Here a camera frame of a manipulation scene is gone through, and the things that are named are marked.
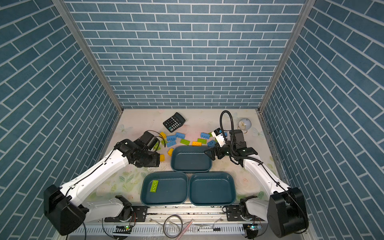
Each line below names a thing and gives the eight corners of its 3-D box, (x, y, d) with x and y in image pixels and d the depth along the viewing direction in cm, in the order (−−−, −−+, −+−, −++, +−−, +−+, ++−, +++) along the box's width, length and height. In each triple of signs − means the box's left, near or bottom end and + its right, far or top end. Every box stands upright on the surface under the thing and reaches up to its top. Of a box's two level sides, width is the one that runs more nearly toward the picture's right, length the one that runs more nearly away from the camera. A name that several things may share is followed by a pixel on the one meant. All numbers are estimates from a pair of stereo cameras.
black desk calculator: (162, 125, 113) (161, 122, 110) (177, 114, 120) (177, 111, 117) (171, 133, 108) (171, 130, 105) (187, 121, 115) (186, 119, 113)
